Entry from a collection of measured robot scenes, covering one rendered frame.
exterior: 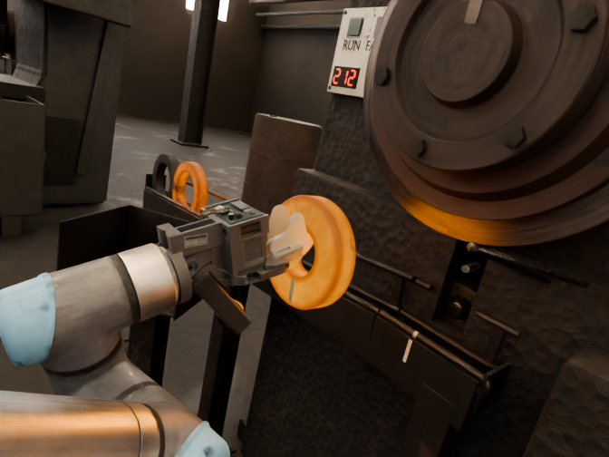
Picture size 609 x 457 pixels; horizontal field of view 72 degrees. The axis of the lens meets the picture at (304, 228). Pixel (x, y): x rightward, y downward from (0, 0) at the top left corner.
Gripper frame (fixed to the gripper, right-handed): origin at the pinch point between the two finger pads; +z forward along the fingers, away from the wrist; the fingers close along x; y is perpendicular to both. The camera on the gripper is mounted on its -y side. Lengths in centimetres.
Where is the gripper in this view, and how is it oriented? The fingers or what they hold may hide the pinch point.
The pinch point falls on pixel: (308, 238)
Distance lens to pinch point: 58.1
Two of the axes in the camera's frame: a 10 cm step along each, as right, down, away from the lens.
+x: -6.2, -3.3, 7.1
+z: 7.8, -2.7, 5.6
